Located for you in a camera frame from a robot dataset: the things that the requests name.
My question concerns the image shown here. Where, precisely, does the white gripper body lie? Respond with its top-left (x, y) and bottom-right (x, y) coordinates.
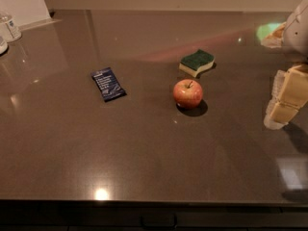
top-left (282, 0), bottom-right (308, 62)

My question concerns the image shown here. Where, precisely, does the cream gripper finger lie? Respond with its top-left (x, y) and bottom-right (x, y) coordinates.
top-left (278, 64), bottom-right (308, 123)
top-left (264, 70), bottom-right (288, 130)

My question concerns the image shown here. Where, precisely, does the red apple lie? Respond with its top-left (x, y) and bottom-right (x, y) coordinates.
top-left (173, 79), bottom-right (203, 109)

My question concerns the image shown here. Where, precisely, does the blue rxbar blueberry wrapper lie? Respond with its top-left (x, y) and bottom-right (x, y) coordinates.
top-left (90, 67), bottom-right (126, 102)

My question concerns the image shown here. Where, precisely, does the chip bag in background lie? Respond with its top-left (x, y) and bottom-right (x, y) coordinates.
top-left (261, 22), bottom-right (286, 48)

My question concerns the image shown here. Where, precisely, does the green and yellow sponge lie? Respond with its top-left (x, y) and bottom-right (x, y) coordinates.
top-left (179, 49), bottom-right (215, 77)

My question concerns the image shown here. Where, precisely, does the white container at left edge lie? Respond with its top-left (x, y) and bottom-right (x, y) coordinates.
top-left (0, 36), bottom-right (8, 55)

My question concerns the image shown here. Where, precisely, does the black drawer handle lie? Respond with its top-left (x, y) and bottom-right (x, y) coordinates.
top-left (140, 214), bottom-right (178, 230)

